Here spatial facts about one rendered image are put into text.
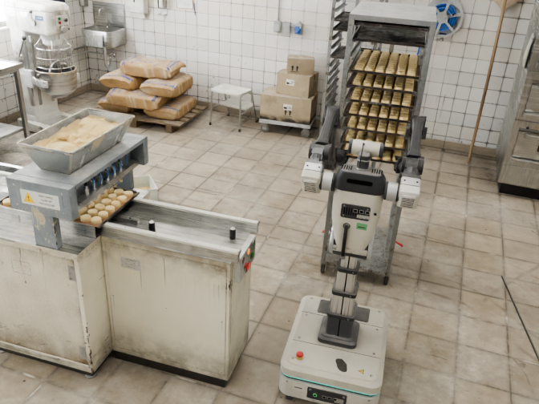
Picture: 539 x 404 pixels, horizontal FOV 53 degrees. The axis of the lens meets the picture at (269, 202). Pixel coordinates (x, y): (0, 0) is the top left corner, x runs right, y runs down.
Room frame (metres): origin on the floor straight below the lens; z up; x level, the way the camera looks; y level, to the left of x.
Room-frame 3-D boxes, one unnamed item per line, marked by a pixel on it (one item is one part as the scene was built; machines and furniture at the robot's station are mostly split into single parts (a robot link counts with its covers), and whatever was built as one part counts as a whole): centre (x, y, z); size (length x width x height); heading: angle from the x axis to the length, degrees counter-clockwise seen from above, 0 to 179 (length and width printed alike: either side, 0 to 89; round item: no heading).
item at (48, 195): (2.49, 0.94, 1.01); 0.72 x 0.33 x 0.34; 165
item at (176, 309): (2.36, 0.46, 0.45); 0.70 x 0.34 x 0.90; 75
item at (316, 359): (2.35, -0.43, 0.24); 0.68 x 0.53 x 0.41; 167
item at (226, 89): (6.37, 0.50, 0.23); 0.45 x 0.45 x 0.46; 64
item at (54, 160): (2.49, 0.94, 1.25); 0.56 x 0.29 x 0.14; 165
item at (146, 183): (4.26, 1.13, 0.08); 0.30 x 0.22 x 0.16; 27
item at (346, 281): (2.34, -0.43, 0.52); 0.11 x 0.11 x 0.40; 77
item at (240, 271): (2.27, 0.10, 0.77); 0.24 x 0.04 x 0.14; 165
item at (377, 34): (3.49, -0.70, 1.68); 0.60 x 0.40 x 0.02; 167
